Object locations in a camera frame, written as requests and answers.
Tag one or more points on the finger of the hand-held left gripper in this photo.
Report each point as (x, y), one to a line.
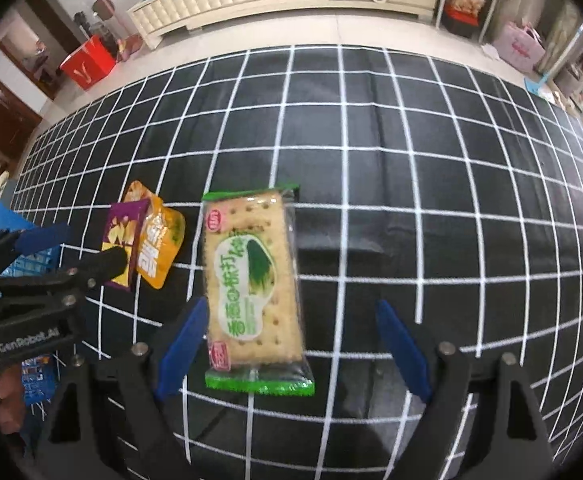
(106, 265)
(41, 240)

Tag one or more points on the black white-grid tablecloth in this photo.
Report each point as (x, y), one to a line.
(421, 185)

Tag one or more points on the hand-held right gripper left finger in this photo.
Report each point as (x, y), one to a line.
(181, 350)

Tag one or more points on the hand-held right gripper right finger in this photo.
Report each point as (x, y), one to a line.
(404, 350)

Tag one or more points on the cream flat insole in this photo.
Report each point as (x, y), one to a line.
(2, 181)

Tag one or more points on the person's left hand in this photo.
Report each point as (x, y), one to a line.
(7, 400)

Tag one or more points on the purple and yellow snack packet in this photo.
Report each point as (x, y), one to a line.
(156, 245)

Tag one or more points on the pink bag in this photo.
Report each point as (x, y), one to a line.
(519, 47)

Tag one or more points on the red gift bag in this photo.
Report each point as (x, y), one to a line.
(88, 65)

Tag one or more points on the green cracker packet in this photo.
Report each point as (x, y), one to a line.
(251, 280)

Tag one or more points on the broom and dustpan set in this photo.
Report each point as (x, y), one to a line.
(132, 45)

